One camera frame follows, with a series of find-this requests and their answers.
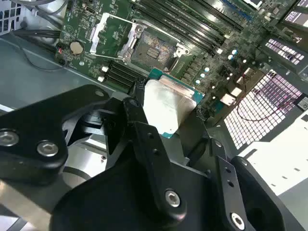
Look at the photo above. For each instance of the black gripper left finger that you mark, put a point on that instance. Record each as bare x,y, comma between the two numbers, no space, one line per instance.
36,120

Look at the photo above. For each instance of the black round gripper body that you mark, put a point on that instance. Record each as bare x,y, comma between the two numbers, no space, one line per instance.
108,204

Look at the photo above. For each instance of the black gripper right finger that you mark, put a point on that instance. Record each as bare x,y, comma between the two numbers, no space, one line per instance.
233,199

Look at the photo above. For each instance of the silver-topped CPU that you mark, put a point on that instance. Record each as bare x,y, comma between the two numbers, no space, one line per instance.
166,106

